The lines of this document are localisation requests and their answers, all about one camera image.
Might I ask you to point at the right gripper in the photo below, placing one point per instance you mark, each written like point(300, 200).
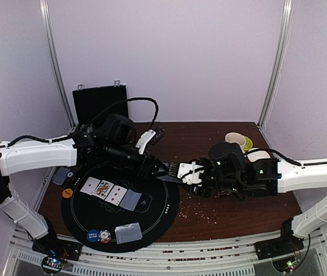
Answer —
point(195, 184)

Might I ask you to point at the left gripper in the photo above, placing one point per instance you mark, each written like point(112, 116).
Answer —
point(155, 163)

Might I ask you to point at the grey ridged card holder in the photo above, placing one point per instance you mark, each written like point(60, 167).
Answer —
point(167, 178)

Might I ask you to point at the red diamonds face-up card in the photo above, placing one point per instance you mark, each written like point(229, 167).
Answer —
point(116, 195)

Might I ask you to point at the queen face-up playing card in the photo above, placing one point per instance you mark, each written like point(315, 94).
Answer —
point(102, 189)

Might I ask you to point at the ace face-up playing card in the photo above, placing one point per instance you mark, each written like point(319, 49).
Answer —
point(90, 185)

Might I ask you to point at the red poker chip stack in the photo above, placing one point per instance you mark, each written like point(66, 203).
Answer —
point(104, 236)

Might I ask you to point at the black white poker chip stack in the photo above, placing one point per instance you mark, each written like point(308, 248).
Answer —
point(70, 174)

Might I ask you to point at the orange big blind button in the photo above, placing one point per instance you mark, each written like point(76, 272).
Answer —
point(67, 193)

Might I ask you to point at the blue small blind button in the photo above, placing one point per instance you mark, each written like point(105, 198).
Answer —
point(93, 236)

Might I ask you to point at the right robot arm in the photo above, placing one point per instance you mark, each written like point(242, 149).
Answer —
point(270, 177)

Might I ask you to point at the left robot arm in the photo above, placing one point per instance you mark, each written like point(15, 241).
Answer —
point(29, 153)

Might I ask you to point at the red triangle all-in marker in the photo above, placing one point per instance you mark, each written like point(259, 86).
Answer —
point(219, 194)

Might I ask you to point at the black round poker mat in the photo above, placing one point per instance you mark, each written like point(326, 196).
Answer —
point(155, 211)

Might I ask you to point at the white floral ceramic mug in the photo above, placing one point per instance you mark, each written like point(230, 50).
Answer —
point(234, 137)

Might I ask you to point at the orange white small bowl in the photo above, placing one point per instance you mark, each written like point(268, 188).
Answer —
point(255, 154)

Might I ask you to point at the lime green small bowl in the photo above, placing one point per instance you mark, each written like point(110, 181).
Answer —
point(248, 145)

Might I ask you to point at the black poker chip case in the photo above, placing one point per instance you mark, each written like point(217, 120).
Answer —
point(89, 102)

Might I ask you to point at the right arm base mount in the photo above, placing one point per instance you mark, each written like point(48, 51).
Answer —
point(277, 247)

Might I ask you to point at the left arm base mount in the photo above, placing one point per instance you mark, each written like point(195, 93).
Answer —
point(63, 249)

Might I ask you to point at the right aluminium frame post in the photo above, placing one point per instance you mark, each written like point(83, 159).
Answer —
point(281, 50)

